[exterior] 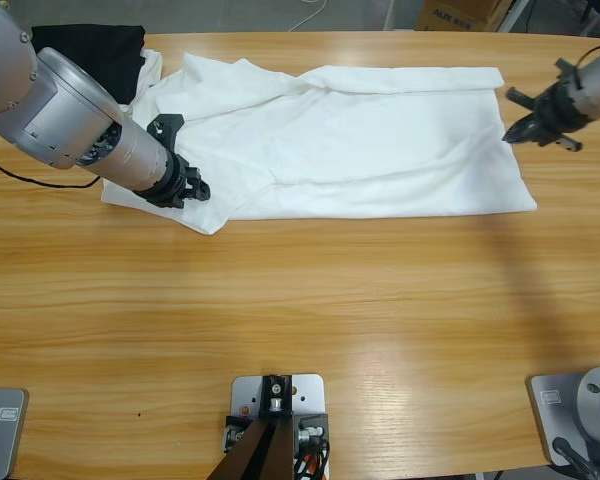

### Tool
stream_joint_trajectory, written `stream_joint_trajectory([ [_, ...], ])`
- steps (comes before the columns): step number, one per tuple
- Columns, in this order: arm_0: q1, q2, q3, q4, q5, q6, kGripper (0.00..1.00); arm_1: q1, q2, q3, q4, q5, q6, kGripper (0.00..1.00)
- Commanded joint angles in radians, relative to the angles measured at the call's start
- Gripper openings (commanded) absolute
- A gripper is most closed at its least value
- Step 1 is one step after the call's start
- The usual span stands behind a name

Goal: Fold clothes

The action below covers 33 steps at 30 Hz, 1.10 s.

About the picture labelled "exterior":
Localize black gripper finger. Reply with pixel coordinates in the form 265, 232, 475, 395
182, 169, 212, 202
502, 124, 542, 147
502, 112, 538, 141

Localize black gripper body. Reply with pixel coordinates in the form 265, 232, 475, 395
505, 74, 594, 153
132, 149, 204, 210

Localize white t-shirt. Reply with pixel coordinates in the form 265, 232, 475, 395
101, 49, 539, 237

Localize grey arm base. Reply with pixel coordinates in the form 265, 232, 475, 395
0, 387, 30, 480
524, 366, 600, 471

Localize white metal leg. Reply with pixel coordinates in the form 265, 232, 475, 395
497, 0, 531, 34

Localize folded white garment stack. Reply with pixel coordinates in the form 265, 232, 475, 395
119, 47, 164, 114

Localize cardboard box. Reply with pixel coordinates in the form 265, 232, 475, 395
414, 0, 516, 32

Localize folded black garment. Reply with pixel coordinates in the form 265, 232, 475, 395
31, 24, 147, 106

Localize white mounting block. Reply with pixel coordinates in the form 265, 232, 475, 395
229, 373, 330, 451

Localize black clamp block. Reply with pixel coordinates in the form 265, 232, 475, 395
223, 413, 255, 454
293, 412, 330, 480

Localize white floor cable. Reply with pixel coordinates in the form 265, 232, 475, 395
287, 0, 331, 32

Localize dark camera post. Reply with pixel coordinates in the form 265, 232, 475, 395
207, 373, 301, 480

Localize orange cable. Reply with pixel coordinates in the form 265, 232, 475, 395
299, 449, 331, 480

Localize black base cable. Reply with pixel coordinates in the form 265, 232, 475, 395
551, 436, 600, 480

